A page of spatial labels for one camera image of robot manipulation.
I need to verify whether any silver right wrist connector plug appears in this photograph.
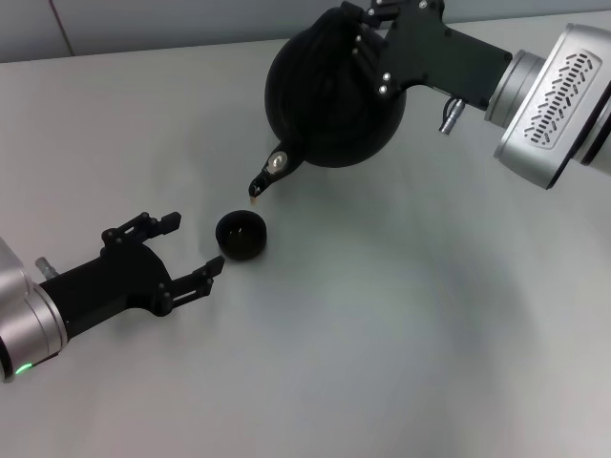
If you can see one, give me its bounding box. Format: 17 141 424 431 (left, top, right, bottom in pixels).
437 94 467 135

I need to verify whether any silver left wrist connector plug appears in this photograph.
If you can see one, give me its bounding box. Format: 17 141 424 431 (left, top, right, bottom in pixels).
33 257 61 281

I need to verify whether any black round teapot with handle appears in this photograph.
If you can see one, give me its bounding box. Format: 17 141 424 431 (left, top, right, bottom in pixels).
247 3 409 207

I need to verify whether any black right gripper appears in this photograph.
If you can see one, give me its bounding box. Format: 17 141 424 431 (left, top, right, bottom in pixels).
349 0 515 112

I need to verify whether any small black teacup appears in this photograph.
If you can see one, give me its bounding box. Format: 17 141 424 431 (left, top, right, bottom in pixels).
215 208 268 262

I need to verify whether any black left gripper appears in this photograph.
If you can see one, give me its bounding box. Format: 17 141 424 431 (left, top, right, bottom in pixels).
36 210 226 341

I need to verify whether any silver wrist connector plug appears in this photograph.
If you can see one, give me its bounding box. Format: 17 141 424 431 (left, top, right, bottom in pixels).
437 94 467 135
33 257 61 281

